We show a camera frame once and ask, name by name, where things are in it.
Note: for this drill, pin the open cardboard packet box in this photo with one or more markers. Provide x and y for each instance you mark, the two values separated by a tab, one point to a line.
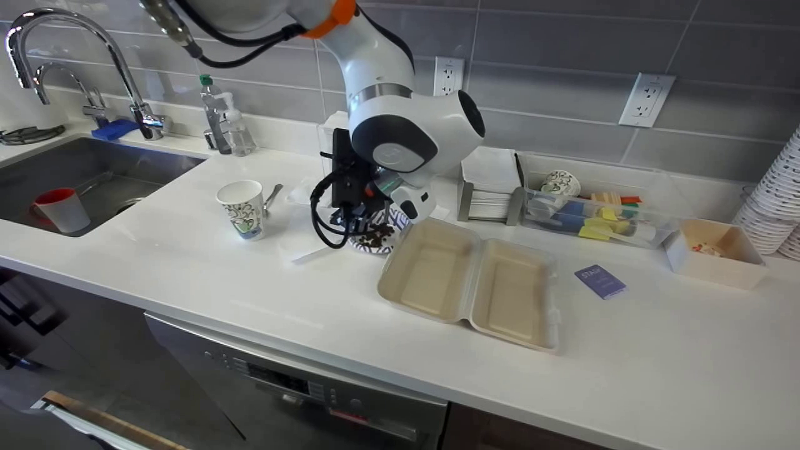
716	254

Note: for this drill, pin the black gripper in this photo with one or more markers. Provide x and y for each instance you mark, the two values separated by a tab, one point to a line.
400	196

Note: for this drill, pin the stainless steel sink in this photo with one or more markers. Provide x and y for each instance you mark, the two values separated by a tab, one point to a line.
109	179

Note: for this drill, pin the stainless steel dishwasher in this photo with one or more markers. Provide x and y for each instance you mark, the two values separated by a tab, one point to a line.
290	390

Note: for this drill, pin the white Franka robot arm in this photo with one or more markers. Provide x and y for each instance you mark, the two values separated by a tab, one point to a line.
391	101

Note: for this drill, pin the clear condiment packet tray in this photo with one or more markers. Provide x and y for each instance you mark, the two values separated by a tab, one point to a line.
590	215

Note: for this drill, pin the red rimmed white cup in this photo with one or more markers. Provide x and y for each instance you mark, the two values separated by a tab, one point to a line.
63	214

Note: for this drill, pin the chrome kitchen faucet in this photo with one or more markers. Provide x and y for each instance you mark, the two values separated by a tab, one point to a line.
116	59

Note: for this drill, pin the beige clamshell takeout container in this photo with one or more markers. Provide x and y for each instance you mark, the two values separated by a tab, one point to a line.
465	282

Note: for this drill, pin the small blue card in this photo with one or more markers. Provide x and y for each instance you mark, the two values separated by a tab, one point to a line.
600	281

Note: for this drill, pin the metal spoon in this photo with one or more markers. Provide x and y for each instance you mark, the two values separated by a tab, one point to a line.
273	197

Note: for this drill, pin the patterned paper cup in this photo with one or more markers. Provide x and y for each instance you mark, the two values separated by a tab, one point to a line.
240	214

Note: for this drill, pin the metal napkin holder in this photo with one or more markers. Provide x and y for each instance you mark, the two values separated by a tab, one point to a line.
491	179

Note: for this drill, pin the white wall outlet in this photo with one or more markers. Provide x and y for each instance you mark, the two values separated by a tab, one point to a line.
448	76
645	101

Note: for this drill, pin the green capped dish soap bottle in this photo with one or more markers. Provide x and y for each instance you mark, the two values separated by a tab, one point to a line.
216	116

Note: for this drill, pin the clear plastic pump bottle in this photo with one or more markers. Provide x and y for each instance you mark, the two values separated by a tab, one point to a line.
244	137

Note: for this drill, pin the blue sponge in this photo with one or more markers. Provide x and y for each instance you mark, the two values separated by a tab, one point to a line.
116	129

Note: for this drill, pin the white napkin dispenser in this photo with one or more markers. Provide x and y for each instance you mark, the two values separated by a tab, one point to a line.
331	132

